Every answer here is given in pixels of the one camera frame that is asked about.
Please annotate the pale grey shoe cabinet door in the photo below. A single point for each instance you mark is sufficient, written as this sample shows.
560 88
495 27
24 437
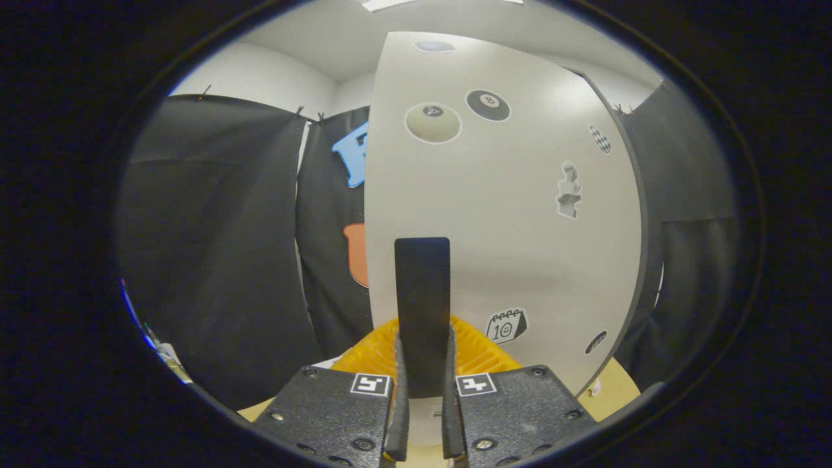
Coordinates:
507 247

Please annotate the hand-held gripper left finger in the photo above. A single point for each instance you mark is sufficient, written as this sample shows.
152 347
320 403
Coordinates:
325 416

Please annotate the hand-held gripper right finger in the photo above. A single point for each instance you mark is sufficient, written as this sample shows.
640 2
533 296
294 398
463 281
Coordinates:
520 416

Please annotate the blue white object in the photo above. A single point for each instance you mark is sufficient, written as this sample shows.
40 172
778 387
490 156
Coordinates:
138 318

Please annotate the grey shoe cabinet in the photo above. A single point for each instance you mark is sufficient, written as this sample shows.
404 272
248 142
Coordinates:
650 247

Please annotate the large ceiling light panel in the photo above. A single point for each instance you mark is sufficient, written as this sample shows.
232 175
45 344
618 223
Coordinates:
387 4

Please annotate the black backdrop cloth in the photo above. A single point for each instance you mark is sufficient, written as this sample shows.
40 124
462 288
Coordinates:
214 227

